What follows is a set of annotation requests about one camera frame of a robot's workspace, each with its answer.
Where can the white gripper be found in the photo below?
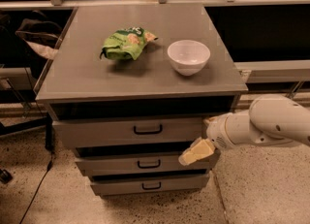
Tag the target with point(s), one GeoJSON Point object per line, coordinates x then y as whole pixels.
{"type": "Point", "coordinates": [218, 133]}

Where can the grey top drawer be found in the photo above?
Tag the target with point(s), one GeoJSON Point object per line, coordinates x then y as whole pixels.
{"type": "Point", "coordinates": [107, 132]}

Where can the grey drawer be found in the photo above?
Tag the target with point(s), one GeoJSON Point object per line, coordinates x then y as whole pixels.
{"type": "Point", "coordinates": [107, 132]}
{"type": "Point", "coordinates": [137, 159]}
{"type": "Point", "coordinates": [149, 184]}

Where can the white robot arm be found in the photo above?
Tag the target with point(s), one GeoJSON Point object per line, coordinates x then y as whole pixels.
{"type": "Point", "coordinates": [271, 120]}

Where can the grey drawer cabinet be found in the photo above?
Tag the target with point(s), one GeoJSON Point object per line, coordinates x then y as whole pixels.
{"type": "Point", "coordinates": [82, 85]}

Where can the grey bottom drawer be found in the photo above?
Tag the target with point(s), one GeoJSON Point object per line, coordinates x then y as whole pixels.
{"type": "Point", "coordinates": [149, 184]}

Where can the grey middle drawer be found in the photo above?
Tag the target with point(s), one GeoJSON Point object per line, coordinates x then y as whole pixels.
{"type": "Point", "coordinates": [137, 159]}

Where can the white bowl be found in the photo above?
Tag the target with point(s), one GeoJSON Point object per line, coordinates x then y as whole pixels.
{"type": "Point", "coordinates": [188, 57]}

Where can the green chip bag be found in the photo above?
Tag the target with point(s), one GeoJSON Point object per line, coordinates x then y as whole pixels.
{"type": "Point", "coordinates": [126, 44]}

